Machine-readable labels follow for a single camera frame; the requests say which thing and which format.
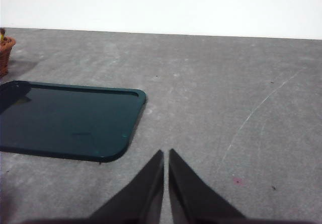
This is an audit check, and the brown wicker basket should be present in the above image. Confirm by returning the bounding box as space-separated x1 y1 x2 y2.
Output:
0 36 17 78

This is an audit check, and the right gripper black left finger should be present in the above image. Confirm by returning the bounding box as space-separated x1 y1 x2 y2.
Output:
88 150 165 224

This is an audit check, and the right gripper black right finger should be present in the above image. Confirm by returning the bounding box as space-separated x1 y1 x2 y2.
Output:
168 148 252 224

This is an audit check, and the black rectangular tray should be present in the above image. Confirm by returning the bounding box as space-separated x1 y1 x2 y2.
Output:
0 80 147 163

